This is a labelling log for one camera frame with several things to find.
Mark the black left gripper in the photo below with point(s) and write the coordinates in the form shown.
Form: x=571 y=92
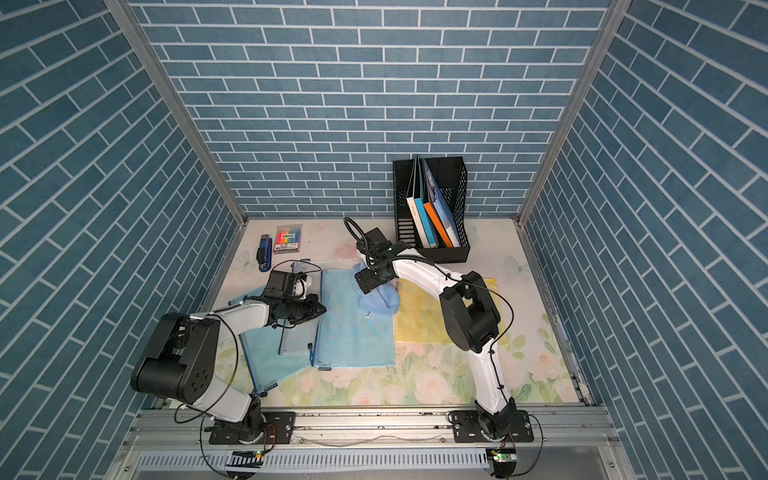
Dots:
x=312 y=312

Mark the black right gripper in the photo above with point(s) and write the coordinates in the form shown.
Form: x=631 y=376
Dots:
x=366 y=281

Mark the blue microfiber cloth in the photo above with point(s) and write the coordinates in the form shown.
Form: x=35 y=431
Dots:
x=383 y=300

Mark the light blue mesh document bag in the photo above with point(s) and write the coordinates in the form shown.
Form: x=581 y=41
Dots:
x=348 y=335

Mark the yellow mesh document bag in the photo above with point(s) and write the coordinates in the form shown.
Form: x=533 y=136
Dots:
x=419 y=319

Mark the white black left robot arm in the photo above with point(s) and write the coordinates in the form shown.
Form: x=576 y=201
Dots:
x=178 y=362

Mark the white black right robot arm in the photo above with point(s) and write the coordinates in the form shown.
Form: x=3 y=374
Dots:
x=470 y=317

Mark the clear mesh document bag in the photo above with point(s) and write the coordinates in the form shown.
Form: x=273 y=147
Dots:
x=296 y=341

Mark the blue document bag far left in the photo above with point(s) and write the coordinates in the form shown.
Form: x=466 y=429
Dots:
x=267 y=365

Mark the teal book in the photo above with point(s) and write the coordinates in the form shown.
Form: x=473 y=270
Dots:
x=425 y=221

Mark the orange book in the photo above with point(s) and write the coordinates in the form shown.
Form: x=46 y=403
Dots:
x=438 y=226

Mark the blue stapler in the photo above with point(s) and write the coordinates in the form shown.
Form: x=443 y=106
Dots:
x=264 y=253

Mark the colourful marker pack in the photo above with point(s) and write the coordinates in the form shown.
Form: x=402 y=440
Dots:
x=287 y=239

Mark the blue folder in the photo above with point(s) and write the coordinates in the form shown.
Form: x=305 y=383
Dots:
x=438 y=201

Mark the black mesh file holder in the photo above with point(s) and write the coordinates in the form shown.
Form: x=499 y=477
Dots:
x=451 y=176

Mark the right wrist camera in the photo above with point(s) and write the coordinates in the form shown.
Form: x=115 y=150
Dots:
x=375 y=247

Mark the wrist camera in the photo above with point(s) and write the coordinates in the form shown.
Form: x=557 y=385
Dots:
x=375 y=247
x=297 y=284

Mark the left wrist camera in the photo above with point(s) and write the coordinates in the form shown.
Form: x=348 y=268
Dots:
x=297 y=284

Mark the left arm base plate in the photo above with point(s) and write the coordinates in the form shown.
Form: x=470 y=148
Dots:
x=270 y=428

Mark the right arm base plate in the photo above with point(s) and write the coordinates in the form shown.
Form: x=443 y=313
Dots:
x=475 y=426

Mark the aluminium front rail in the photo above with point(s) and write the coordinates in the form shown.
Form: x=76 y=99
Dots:
x=376 y=427

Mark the aluminium corner post right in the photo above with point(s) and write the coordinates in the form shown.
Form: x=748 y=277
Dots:
x=605 y=35

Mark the aluminium corner post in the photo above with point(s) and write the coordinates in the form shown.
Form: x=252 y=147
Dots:
x=129 y=25
x=605 y=35

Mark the aluminium corner post left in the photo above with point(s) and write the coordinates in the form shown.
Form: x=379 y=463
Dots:
x=129 y=25

